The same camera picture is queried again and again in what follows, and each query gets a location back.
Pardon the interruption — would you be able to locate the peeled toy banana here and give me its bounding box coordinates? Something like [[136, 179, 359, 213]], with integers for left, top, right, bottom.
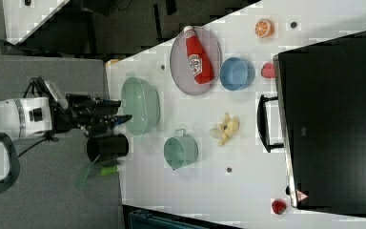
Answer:
[[209, 113, 239, 146]]

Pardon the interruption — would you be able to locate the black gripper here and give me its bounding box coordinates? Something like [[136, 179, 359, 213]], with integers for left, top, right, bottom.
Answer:
[[49, 94, 132, 136]]

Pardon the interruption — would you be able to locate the green colander bowl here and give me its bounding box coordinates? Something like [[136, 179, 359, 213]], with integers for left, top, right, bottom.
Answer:
[[121, 77, 160, 135]]

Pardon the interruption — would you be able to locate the green mug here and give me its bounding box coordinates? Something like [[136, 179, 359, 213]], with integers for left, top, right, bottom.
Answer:
[[164, 129, 198, 170]]

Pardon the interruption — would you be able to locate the blue bowl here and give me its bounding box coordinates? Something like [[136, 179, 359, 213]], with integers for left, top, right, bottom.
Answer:
[[219, 57, 255, 92]]

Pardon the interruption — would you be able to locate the red tomato toy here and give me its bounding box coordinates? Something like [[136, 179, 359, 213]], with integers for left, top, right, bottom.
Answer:
[[271, 199, 287, 215]]

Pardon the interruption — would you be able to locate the orange slice toy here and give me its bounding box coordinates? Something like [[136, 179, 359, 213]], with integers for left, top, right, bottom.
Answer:
[[254, 19, 275, 38]]

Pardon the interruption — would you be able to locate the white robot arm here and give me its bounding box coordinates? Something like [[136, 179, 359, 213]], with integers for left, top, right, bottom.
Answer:
[[0, 94, 132, 194]]

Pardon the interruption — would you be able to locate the grey oval plate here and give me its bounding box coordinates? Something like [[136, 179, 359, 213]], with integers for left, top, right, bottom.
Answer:
[[170, 26, 222, 95]]

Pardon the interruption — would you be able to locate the red strawberry toy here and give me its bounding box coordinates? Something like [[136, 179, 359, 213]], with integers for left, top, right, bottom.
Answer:
[[261, 63, 275, 78]]

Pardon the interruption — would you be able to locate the black toaster oven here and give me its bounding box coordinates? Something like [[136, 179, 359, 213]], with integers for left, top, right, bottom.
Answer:
[[257, 31, 366, 218]]

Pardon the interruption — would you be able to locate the green spatula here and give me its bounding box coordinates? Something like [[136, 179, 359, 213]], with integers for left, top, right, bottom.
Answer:
[[75, 160, 123, 189]]

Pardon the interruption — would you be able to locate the red ketchup bottle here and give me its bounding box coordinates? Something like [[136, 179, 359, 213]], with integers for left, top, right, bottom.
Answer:
[[183, 26, 214, 84]]

